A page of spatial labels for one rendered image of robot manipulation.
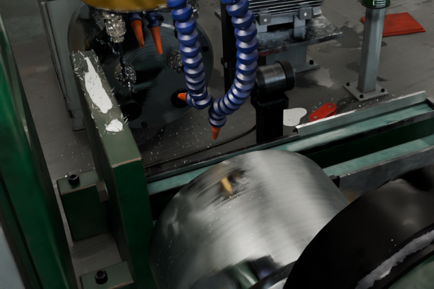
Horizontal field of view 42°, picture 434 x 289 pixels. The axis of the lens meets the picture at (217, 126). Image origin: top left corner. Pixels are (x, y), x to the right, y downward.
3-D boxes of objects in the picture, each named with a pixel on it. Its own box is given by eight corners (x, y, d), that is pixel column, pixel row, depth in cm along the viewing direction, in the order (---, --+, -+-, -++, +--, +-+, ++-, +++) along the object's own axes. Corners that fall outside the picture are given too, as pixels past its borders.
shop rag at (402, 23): (408, 13, 172) (408, 11, 171) (425, 31, 162) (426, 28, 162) (360, 19, 170) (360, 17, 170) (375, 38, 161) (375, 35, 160)
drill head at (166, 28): (105, 171, 102) (78, 47, 87) (68, 66, 133) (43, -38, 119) (234, 135, 109) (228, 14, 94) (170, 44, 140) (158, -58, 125)
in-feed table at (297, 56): (256, 95, 140) (255, 53, 133) (216, 48, 161) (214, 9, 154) (340, 73, 147) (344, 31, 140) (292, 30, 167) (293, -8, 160)
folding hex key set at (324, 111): (316, 129, 128) (317, 122, 127) (305, 124, 130) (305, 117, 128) (338, 112, 133) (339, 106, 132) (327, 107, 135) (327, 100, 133)
